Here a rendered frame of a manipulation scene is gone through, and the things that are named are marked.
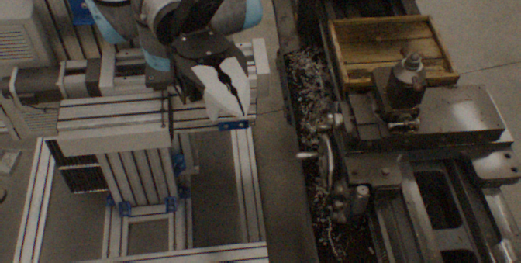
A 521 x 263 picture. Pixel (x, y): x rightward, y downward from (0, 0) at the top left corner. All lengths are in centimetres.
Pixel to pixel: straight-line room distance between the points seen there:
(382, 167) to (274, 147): 121
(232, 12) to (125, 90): 51
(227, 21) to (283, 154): 168
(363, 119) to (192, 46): 82
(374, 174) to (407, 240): 19
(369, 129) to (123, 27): 69
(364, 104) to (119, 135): 67
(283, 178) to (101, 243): 87
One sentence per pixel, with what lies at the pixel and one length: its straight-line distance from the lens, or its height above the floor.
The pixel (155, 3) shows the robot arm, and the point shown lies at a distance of 77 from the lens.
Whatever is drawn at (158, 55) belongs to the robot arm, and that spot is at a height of 145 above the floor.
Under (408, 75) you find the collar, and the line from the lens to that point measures 133.
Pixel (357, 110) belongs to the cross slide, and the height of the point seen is 97.
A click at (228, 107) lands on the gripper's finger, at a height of 158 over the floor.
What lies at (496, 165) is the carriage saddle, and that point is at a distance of 154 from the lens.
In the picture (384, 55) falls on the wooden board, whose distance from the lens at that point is 175.
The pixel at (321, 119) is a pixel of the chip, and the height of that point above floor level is 56.
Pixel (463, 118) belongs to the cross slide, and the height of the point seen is 97.
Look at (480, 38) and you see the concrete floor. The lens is 336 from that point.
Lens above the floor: 205
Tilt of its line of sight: 50 degrees down
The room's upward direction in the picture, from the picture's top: straight up
